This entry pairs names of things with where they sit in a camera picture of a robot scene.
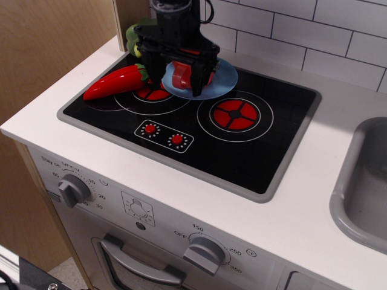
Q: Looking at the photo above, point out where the black cable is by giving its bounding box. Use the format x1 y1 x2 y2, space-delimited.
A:
200 0 216 25

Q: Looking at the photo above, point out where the black toy stovetop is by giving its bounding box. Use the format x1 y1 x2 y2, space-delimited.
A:
57 60 321 203

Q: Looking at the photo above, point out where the grey oven door handle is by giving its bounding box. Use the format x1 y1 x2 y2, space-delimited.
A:
100 234 186 288

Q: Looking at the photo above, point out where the grey timer knob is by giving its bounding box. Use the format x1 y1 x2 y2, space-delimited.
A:
58 174 91 208

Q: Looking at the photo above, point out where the red toy chili pepper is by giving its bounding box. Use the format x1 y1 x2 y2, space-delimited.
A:
83 63 149 101

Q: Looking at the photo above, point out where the grey temperature knob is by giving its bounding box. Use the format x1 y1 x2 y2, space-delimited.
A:
183 236 226 276

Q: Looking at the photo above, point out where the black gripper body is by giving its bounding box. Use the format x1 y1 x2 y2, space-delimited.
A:
134 8 220 62

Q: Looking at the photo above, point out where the green toy bell pepper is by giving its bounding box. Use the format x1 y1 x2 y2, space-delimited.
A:
126 18 157 58

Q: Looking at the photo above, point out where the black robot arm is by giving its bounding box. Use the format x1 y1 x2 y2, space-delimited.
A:
134 1 220 97

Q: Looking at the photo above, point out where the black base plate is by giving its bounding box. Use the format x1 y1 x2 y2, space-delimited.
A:
1 257 71 290

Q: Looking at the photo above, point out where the blue plastic plate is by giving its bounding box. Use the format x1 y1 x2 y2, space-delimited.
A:
161 58 238 100

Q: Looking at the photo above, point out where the grey toy sink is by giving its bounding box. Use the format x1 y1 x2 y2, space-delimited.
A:
330 117 386 254

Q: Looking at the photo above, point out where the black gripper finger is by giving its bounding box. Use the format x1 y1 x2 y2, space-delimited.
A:
190 59 216 97
141 51 169 86

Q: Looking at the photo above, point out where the red plastic cup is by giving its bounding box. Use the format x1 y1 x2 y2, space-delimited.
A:
172 49 219 89

